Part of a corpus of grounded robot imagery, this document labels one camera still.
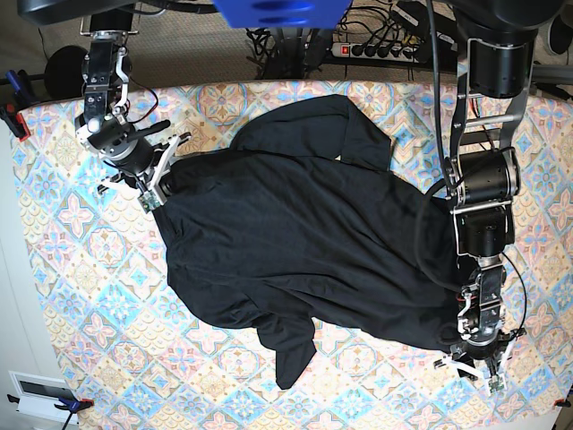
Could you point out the blue mount plate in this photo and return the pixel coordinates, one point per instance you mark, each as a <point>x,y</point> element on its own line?
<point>321,14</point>

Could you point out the white wall panel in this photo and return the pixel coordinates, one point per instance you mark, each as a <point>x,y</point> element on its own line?
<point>38,396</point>

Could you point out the black round stool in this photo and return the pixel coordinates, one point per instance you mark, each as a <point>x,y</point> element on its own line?
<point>63,73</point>

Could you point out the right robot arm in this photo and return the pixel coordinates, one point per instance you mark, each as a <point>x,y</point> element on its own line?
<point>103,126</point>

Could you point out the blue orange clamp bottom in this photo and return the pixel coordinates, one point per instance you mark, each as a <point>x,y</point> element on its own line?
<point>71,404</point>

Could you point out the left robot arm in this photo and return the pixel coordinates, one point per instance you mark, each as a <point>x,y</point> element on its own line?
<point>480,172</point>

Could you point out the blue orange clamp left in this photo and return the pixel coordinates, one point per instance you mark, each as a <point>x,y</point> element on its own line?
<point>10,112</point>

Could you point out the white power strip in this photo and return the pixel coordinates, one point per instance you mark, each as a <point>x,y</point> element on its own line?
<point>384,51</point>

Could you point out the white camera bracket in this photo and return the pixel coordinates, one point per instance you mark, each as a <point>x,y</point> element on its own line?
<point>152,188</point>
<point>491,374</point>

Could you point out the patterned tablecloth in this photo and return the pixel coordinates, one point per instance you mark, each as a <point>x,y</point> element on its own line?
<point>124,340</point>

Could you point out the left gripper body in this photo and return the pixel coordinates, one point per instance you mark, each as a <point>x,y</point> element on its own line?
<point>488,353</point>

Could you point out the blue orange clamp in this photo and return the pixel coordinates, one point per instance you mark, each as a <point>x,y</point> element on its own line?
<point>71,404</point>
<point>10,112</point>

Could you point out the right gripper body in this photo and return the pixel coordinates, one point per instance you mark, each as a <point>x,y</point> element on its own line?
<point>136,158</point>

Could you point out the black t-shirt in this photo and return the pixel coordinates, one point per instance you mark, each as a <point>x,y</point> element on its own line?
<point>300,219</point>

